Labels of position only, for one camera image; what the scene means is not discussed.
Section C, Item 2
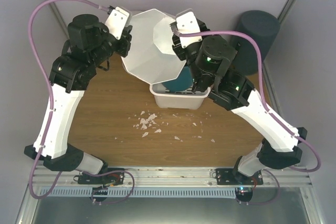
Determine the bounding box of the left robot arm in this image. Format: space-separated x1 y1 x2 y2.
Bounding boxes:
24 14 132 184

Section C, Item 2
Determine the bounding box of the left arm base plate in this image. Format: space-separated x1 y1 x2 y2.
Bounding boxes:
74 167 124 186

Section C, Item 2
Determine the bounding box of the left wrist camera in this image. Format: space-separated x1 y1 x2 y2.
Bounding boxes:
105 7 132 40

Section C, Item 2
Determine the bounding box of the teal round bin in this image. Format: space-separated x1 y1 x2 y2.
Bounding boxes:
162 66 193 93

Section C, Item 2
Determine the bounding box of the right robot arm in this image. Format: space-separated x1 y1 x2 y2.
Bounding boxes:
170 22 307 185

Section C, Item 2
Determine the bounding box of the white faceted bin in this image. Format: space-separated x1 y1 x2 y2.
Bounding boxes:
122 9 185 84

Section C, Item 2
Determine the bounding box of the white rectangular tub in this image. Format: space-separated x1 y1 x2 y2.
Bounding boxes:
150 83 211 110

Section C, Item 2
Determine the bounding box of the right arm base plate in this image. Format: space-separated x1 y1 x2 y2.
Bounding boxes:
212 168 264 186

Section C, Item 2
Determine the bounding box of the aluminium front rail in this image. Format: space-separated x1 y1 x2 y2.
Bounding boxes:
33 166 312 188

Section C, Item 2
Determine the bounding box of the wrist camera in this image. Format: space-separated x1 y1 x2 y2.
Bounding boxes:
105 7 132 40
170 9 202 49

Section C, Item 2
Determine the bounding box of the dark grey round bin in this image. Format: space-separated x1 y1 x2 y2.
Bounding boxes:
230 10 280 76

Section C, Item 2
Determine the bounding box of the grey slotted cable duct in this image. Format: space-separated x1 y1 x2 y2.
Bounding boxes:
49 187 236 199

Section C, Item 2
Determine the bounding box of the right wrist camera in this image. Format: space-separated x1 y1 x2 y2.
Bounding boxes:
170 9 202 49

